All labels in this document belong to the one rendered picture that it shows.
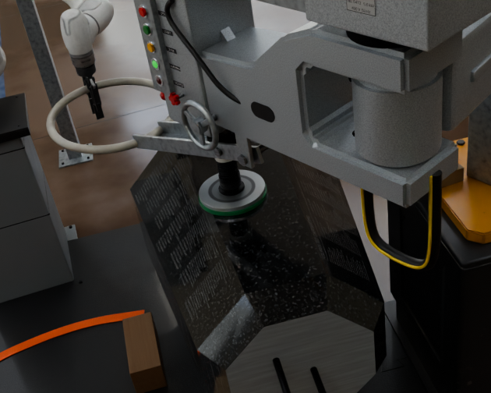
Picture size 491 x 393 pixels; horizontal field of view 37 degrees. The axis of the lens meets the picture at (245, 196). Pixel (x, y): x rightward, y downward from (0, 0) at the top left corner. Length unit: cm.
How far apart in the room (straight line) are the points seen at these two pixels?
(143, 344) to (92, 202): 129
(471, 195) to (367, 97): 86
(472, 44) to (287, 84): 41
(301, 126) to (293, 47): 20
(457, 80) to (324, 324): 75
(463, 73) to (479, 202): 70
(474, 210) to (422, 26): 102
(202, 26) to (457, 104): 67
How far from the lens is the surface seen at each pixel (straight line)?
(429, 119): 157
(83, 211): 392
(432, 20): 134
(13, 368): 318
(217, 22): 194
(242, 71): 180
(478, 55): 172
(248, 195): 226
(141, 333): 292
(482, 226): 220
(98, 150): 255
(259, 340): 197
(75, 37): 278
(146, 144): 249
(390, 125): 155
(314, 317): 196
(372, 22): 141
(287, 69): 167
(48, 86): 418
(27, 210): 323
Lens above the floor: 215
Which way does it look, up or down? 35 degrees down
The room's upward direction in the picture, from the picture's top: 10 degrees counter-clockwise
